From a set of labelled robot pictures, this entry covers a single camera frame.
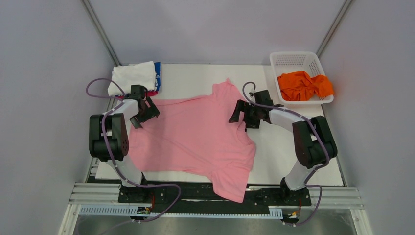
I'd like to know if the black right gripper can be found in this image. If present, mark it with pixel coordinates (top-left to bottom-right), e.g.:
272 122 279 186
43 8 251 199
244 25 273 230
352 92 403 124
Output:
229 100 261 129

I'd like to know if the pink t-shirt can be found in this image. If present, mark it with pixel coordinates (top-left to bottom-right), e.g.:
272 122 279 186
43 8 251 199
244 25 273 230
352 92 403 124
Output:
129 80 256 203

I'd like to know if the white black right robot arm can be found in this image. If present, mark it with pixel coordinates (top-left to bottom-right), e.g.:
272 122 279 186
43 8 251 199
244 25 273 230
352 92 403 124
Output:
229 90 338 205

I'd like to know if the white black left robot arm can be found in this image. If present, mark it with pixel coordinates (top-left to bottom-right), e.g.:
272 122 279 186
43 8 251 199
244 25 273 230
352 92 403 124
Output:
89 85 160 203

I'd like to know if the magenta folded t-shirt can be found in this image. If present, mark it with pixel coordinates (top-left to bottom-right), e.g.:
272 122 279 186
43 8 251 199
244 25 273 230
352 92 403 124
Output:
116 91 159 99

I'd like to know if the white folded t-shirt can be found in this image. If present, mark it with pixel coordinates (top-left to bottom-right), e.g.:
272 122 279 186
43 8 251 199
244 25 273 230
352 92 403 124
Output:
108 61 157 96

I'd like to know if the blue folded t-shirt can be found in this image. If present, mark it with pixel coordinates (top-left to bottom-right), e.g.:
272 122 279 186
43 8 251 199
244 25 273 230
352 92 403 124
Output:
154 62 161 92

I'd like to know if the white plastic basket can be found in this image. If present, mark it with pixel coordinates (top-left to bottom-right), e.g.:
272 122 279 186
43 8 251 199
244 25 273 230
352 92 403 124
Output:
269 51 334 106

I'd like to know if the orange t-shirt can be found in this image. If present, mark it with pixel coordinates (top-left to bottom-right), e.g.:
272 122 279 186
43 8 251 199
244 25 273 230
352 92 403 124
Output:
277 70 334 101

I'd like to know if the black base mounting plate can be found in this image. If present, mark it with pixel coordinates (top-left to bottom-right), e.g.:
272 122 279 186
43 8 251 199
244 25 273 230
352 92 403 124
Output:
87 176 312 215

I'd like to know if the silver aluminium front rail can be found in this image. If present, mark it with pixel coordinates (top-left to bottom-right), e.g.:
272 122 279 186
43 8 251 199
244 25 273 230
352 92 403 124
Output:
69 183 365 210

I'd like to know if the silver aluminium frame post right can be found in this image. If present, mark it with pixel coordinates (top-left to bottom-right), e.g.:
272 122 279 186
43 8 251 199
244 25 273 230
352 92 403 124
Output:
316 0 354 58

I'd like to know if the silver aluminium frame post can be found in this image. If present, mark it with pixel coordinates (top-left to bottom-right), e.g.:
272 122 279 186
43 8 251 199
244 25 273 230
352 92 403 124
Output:
316 0 354 58
81 0 121 66

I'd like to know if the white slotted cable duct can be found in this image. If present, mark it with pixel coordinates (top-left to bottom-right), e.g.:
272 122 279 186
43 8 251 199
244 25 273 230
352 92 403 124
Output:
78 205 283 219

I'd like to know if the silver aluminium frame post left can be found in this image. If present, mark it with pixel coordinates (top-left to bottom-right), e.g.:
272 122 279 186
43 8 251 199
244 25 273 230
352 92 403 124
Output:
81 0 121 66

